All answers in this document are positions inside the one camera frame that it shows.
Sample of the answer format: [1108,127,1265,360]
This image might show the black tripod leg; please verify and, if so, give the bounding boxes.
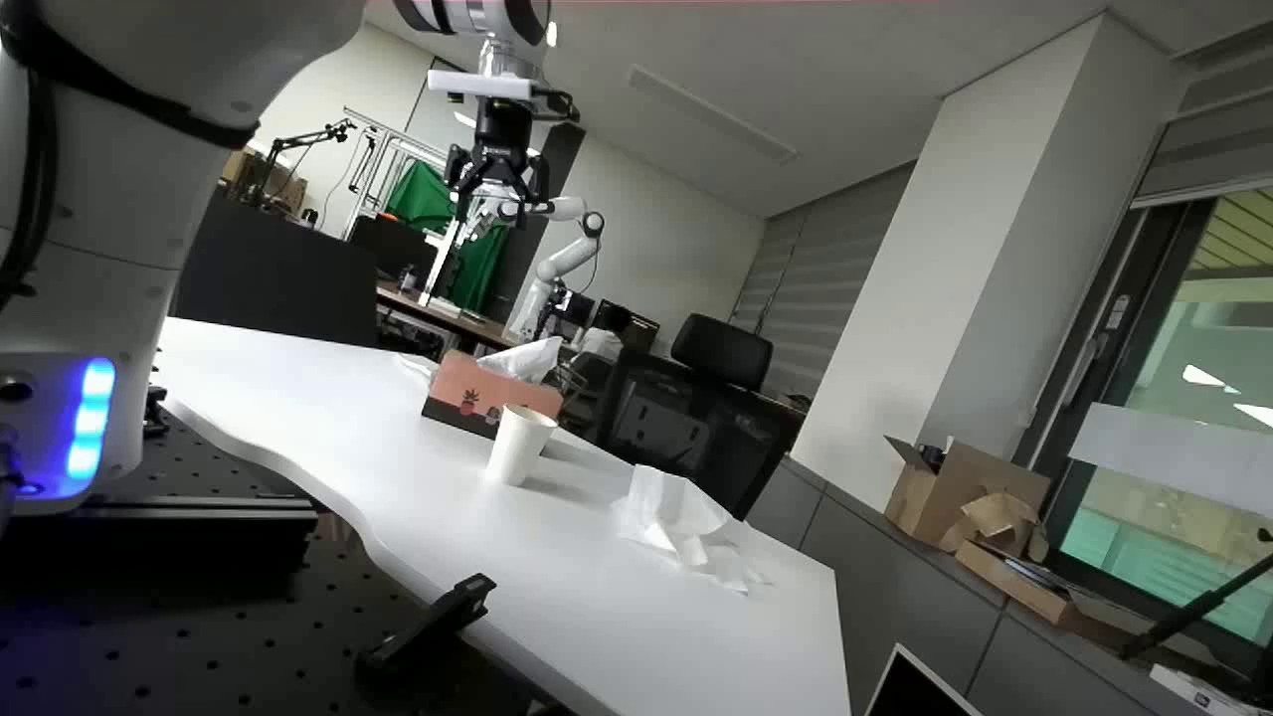
[1113,546,1273,669]

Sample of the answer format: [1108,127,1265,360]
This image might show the white tissue sheet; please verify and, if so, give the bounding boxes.
[475,334,568,384]

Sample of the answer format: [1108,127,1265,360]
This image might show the brown cardboard tissue box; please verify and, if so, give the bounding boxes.
[419,346,568,441]

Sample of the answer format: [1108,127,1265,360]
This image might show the black table clamp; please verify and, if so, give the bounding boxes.
[353,568,502,682]

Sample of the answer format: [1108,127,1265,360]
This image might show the white paper sheet on window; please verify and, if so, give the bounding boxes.
[1065,401,1273,525]

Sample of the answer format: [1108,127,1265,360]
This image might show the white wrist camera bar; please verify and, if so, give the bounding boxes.
[422,67,580,110]

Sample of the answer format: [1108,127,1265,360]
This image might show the white paper cup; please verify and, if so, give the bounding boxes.
[480,401,561,489]

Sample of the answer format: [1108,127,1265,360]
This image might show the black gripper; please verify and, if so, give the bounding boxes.
[449,91,556,225]

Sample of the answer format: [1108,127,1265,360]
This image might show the grey low cabinet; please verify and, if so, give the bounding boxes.
[744,452,1273,716]

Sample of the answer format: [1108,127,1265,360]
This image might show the laptop with white rim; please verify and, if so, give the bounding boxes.
[860,640,986,716]

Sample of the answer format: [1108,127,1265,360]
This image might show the black office chair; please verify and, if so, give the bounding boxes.
[667,310,775,397]
[561,346,807,522]

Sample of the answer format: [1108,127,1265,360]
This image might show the flat cardboard piece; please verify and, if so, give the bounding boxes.
[950,533,1090,627]

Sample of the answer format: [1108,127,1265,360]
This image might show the open cardboard box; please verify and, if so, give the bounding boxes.
[882,433,1057,562]

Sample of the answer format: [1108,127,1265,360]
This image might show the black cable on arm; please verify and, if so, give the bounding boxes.
[0,19,264,310]

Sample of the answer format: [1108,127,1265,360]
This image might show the crumpled white tissue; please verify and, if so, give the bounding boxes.
[608,461,768,591]

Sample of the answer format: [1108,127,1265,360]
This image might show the black partition panel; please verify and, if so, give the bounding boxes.
[167,184,385,348]

